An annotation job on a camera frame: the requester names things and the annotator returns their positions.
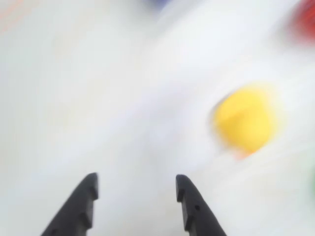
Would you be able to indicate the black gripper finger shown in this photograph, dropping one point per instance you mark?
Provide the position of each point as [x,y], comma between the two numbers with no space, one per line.
[78,211]
[197,211]

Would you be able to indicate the yellow rubber duck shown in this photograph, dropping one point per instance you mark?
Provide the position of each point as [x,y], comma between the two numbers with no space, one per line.
[244,120]

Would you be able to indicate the blue rubber duck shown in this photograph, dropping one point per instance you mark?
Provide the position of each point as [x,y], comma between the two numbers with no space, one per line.
[156,3]

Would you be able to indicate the red rubber duck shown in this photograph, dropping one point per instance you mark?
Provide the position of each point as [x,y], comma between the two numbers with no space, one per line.
[306,17]

